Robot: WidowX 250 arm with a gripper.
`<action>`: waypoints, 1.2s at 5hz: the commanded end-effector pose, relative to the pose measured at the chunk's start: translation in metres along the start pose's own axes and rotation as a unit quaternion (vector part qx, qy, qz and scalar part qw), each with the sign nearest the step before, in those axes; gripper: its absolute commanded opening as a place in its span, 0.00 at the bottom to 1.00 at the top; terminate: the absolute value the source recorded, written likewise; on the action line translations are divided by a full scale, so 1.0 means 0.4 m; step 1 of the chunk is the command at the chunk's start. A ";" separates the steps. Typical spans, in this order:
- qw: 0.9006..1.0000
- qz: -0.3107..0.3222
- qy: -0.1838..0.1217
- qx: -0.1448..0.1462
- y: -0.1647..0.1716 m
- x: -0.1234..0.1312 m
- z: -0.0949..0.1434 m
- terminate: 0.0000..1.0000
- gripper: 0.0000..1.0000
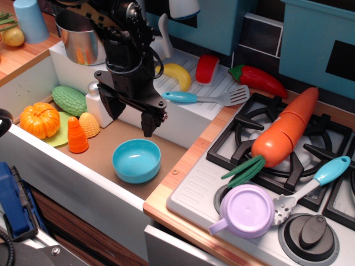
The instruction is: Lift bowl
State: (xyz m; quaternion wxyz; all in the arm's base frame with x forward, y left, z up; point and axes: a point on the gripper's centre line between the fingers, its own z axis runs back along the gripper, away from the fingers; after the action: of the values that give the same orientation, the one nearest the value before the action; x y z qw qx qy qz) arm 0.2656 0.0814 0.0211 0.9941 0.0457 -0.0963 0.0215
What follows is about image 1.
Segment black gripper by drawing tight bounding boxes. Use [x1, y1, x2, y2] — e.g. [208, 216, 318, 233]
[94, 64, 167, 137]

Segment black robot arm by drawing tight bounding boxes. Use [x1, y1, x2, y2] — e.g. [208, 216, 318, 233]
[51, 1, 167, 137]

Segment blue plastic bowl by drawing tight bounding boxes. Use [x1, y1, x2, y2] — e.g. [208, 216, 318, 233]
[112, 139, 161, 184]

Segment white salt shaker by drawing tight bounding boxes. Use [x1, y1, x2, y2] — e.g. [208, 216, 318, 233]
[85, 81, 113, 128]

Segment yellow toy corn piece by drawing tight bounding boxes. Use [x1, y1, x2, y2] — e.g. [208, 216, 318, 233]
[79, 112, 100, 139]

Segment yellow toy banana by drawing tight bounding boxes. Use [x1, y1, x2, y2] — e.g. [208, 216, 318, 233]
[155, 63, 192, 92]

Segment small orange toy carrot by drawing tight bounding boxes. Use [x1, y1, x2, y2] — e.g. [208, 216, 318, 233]
[68, 116, 89, 154]

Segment green toy bitter gourd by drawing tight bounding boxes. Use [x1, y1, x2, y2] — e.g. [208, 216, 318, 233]
[52, 86, 87, 117]

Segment white sink faucet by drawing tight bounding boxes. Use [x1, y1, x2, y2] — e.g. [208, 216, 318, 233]
[150, 13, 174, 60]

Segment light green plate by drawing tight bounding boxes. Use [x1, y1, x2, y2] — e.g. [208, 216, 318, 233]
[43, 111, 71, 147]

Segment silver metal pot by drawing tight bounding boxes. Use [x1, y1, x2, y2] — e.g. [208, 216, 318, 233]
[55, 9, 106, 65]

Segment red white toy sushi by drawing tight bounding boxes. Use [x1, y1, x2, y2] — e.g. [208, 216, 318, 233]
[195, 54, 220, 86]

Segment orange toy pumpkin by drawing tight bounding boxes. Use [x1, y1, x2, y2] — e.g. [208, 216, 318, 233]
[20, 102, 61, 140]

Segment white blue cup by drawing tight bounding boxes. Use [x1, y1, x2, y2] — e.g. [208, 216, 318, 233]
[168, 0, 200, 20]

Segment red toy chili pepper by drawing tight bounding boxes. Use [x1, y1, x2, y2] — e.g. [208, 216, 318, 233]
[228, 65, 288, 99]

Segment light blue plastic cup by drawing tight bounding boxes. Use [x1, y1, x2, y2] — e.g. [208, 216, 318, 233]
[13, 0, 49, 44]

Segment large orange toy carrot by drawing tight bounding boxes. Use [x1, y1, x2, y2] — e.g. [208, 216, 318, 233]
[222, 87, 319, 188]

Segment blue clamp device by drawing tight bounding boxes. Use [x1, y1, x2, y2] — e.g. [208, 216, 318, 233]
[1, 162, 38, 242]

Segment purple plastic cup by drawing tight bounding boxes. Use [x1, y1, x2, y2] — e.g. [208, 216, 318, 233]
[208, 184, 275, 239]

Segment green toy leaves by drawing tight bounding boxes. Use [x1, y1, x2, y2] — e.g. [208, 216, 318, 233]
[0, 11, 18, 32]

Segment black stove grate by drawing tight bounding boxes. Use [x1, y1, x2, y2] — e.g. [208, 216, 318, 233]
[206, 92, 355, 224]

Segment dark grey stove knob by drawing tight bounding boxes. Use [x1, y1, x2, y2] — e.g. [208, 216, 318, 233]
[278, 213, 340, 265]

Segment grey spatula blue handle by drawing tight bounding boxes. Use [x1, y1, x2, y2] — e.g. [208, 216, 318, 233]
[161, 85, 250, 106]

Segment black cable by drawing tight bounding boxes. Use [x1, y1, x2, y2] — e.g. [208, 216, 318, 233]
[0, 108, 14, 139]

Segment grey slotted spoon blue handle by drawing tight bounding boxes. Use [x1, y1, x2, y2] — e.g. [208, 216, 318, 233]
[272, 156, 351, 226]

